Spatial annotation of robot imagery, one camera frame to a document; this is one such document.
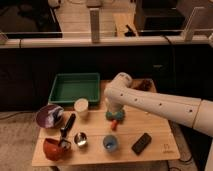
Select white angled bracket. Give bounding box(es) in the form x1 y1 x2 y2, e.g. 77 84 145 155
182 7 205 41

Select black handled scoop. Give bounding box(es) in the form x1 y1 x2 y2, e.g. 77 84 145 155
59 113 76 149

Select dark grape bunch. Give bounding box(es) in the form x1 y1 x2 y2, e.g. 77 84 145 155
134 80 152 91

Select small metal cup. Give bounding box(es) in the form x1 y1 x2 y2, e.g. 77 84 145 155
74 132 87 148

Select black tool on bench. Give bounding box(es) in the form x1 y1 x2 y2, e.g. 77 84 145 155
124 25 136 37

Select purple white bowl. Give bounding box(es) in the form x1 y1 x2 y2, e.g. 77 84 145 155
36 104 64 128

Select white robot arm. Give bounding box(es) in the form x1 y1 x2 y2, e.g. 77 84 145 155
104 72 213 171

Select black monitor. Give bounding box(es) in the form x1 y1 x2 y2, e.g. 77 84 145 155
0 0 62 39

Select white cup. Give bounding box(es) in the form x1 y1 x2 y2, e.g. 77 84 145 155
74 98 89 117

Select red bowl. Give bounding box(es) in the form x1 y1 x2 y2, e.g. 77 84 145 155
43 138 71 161

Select green plastic tray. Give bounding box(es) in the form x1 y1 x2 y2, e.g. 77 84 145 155
48 73 100 106

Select teal sponge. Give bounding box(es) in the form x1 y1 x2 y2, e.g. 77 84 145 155
105 110 125 121

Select blue cup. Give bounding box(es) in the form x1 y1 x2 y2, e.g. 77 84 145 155
103 135 118 152

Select white upright post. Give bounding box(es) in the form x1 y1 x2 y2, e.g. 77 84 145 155
90 8 100 43

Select black box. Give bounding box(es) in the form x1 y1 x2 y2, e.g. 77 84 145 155
134 0 185 36

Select black rectangular block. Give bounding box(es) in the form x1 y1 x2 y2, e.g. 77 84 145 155
131 133 152 155

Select orange carrot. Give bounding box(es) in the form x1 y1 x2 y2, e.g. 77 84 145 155
111 120 118 131

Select white horizontal rail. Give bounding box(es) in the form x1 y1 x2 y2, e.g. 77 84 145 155
0 35 213 49

